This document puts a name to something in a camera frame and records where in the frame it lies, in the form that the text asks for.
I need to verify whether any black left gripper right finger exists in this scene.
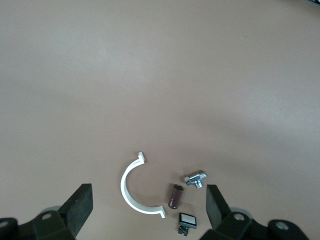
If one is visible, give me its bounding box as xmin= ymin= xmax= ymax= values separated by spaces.
xmin=199 ymin=184 xmax=311 ymax=240

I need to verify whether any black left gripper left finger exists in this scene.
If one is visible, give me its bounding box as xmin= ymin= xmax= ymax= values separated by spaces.
xmin=0 ymin=183 xmax=94 ymax=240

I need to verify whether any silver metal fitting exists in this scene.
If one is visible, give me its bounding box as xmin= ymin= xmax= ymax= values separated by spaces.
xmin=184 ymin=169 xmax=208 ymax=190

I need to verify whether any dark brown terminal block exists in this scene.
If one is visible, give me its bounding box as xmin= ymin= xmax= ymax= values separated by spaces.
xmin=167 ymin=183 xmax=184 ymax=210

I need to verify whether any black switch with white face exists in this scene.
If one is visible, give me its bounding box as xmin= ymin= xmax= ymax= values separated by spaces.
xmin=175 ymin=212 xmax=198 ymax=236

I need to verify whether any white half-ring clamp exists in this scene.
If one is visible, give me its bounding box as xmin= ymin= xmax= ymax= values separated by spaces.
xmin=120 ymin=151 xmax=167 ymax=219

